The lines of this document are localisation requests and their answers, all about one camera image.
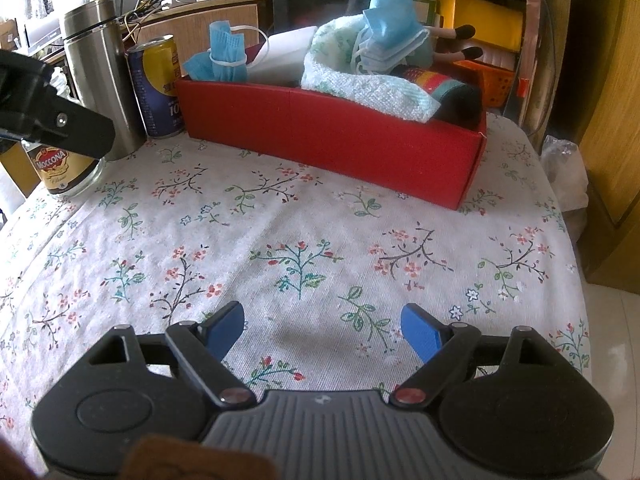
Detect clear plastic bag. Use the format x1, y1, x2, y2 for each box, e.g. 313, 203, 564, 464
540, 135, 592, 212

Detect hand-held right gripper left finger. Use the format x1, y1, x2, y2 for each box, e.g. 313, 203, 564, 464
88, 301, 256, 406

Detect blue face mask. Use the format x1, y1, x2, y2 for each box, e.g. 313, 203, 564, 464
350, 27, 432, 75
362, 0, 420, 43
182, 20, 269, 83

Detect wooden television stand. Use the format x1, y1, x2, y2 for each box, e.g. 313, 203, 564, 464
115, 0, 273, 57

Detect blue and yellow drink can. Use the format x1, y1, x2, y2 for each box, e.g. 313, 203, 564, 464
126, 35, 187, 139

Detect light green towel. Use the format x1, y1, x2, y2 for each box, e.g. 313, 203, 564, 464
300, 15, 442, 125

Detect white cloth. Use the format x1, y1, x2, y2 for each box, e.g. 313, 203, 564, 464
245, 27, 321, 87

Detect dark striped sock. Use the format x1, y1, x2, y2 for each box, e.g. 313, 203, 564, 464
395, 65, 484, 129

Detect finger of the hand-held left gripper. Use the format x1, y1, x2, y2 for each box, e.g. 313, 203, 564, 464
0, 88, 117, 161

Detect orange plastic basket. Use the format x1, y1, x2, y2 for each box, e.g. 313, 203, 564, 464
452, 60, 516, 109

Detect red cardboard box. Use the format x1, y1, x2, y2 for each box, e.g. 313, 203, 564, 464
173, 42, 488, 211

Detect glass coffee jar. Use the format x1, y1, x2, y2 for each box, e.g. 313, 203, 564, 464
20, 137, 106, 198

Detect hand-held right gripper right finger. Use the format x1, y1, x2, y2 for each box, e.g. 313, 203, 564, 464
389, 303, 551, 407

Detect stainless steel thermos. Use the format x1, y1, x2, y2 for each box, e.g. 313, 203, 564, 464
61, 0, 147, 162

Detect wooden cabinet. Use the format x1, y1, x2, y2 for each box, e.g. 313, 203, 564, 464
550, 0, 640, 291

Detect floral tablecloth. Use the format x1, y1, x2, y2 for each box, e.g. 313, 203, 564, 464
0, 110, 593, 471

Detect yellow box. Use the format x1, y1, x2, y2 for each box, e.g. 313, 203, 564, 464
435, 0, 523, 54

